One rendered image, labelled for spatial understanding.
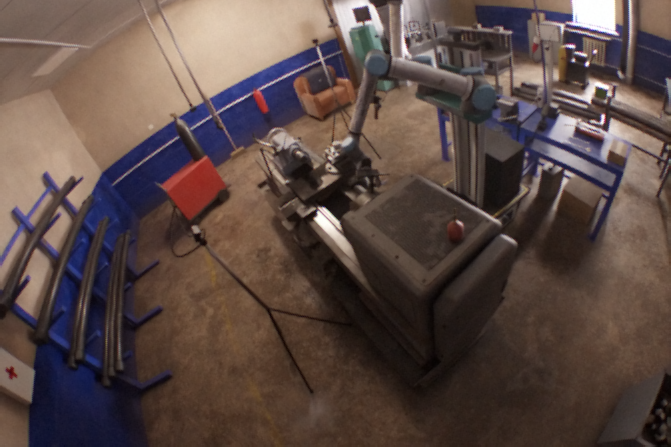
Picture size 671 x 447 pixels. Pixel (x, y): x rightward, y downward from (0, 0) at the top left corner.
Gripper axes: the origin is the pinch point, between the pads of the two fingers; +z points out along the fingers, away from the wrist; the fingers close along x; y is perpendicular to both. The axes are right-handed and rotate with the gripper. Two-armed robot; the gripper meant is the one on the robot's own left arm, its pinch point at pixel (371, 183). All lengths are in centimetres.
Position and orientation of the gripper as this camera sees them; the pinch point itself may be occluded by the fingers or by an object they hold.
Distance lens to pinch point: 158.8
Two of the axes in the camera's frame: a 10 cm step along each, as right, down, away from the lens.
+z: 1.2, 5.4, -8.4
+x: -9.9, 0.7, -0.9
